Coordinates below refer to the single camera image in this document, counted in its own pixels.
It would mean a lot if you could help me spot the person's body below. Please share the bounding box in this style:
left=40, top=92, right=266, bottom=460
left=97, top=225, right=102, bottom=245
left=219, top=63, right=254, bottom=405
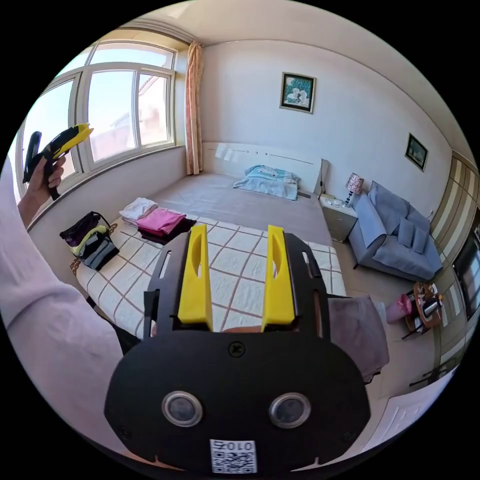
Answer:
left=0, top=155, right=140, bottom=447

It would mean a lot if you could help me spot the pile of white pink clothes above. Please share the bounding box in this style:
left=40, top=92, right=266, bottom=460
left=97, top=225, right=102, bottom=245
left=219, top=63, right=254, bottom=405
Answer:
left=119, top=196, right=198, bottom=247

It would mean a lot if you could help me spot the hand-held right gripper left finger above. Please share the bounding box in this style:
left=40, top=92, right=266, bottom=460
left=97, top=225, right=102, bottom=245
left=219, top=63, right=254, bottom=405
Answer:
left=177, top=223, right=214, bottom=325

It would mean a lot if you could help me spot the bed with checked quilt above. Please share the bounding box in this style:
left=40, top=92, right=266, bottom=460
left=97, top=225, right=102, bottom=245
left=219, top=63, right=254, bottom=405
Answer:
left=69, top=141, right=348, bottom=340

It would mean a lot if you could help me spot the window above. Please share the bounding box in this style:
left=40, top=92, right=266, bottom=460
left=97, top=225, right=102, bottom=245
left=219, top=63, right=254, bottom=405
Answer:
left=9, top=39, right=178, bottom=205

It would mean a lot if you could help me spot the person's left forearm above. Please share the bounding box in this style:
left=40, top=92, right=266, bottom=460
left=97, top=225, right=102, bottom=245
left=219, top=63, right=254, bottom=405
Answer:
left=16, top=190, right=50, bottom=227

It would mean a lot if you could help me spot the beige patterned curtain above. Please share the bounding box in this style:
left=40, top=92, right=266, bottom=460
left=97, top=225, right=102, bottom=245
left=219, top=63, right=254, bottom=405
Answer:
left=184, top=40, right=205, bottom=176

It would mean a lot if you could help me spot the person's left hand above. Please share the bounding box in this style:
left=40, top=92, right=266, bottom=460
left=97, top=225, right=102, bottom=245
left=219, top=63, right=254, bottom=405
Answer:
left=26, top=155, right=67, bottom=205

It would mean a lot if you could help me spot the small dark framed picture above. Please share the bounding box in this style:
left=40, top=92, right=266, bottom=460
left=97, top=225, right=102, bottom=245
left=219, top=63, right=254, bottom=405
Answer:
left=404, top=132, right=429, bottom=173

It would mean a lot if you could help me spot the striped cupboard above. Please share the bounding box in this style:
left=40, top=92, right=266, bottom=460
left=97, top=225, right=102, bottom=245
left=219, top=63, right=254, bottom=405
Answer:
left=429, top=149, right=480, bottom=271

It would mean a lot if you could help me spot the grey nightstand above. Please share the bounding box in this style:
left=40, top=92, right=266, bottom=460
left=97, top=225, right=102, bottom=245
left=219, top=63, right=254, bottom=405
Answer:
left=319, top=194, right=360, bottom=244

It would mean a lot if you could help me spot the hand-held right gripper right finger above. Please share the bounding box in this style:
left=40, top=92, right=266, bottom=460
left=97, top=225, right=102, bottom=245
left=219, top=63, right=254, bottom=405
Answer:
left=260, top=225, right=296, bottom=333

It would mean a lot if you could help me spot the pink bag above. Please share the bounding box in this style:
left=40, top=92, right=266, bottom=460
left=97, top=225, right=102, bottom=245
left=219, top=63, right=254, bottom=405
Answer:
left=385, top=293, right=413, bottom=325

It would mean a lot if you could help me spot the pile of dark yellow clothes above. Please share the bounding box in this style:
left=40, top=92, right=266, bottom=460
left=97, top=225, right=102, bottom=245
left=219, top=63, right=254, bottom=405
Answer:
left=58, top=210, right=121, bottom=272

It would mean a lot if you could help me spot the light blue printed pillow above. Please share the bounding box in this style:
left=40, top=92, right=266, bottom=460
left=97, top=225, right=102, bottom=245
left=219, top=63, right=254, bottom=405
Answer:
left=232, top=164, right=302, bottom=202

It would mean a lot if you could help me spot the table lamp with patterned shade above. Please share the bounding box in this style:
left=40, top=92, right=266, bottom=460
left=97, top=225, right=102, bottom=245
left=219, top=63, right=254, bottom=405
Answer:
left=343, top=172, right=365, bottom=209

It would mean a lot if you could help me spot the mauve cloth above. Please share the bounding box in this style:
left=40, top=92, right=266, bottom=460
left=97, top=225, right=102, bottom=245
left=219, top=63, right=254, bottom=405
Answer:
left=327, top=294, right=391, bottom=385

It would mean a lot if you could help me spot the framed flower picture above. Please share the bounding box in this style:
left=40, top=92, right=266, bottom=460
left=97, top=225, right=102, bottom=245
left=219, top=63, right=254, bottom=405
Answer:
left=279, top=71, right=317, bottom=115

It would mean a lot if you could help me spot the small round wooden table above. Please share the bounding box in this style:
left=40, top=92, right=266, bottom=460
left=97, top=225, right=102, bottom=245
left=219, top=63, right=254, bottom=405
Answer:
left=401, top=281, right=445, bottom=341

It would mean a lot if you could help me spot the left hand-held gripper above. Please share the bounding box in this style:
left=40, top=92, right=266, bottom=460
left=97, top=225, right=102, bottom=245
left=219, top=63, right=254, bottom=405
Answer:
left=34, top=123, right=95, bottom=202

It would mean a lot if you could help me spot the television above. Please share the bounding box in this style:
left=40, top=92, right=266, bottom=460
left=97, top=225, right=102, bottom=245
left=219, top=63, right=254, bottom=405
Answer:
left=451, top=232, right=480, bottom=320

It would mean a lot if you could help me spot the blue-grey sofa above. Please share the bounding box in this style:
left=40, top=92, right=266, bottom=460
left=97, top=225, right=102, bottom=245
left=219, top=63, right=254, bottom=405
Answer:
left=347, top=179, right=445, bottom=283

